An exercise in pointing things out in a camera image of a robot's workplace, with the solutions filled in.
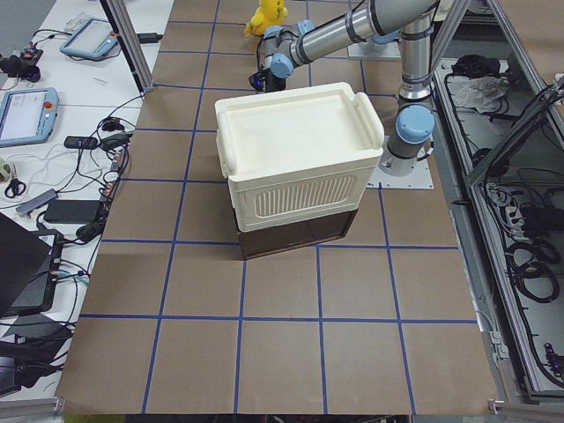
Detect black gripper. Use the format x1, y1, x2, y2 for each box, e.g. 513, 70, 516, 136
249, 70, 289, 93

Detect dark brown wooden drawer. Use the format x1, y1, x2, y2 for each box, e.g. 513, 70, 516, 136
235, 209, 358, 260

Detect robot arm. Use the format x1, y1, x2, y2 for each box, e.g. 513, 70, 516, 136
249, 1, 468, 177

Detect yellow plush dinosaur toy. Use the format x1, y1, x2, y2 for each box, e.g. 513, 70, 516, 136
243, 0, 288, 37

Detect cream plastic storage box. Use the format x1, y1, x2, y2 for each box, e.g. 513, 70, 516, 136
215, 82, 384, 232

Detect teach pendant far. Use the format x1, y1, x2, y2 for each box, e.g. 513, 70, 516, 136
59, 18, 118, 62

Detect teach pendant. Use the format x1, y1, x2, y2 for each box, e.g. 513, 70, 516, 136
1, 87, 59, 148
59, 18, 118, 62

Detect teach pendant near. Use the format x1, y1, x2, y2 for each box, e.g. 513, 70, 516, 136
1, 87, 59, 148

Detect black power adapter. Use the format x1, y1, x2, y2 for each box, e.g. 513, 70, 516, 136
44, 199, 100, 224

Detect scissors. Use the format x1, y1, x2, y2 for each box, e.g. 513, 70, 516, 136
4, 177, 26, 199

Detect black laptop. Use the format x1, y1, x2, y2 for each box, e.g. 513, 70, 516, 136
1, 215, 63, 317

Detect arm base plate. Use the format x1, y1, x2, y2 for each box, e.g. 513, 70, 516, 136
347, 38, 401, 61
367, 136, 434, 190

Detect aluminium frame post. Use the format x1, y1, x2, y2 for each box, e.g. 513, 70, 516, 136
100, 0, 154, 95

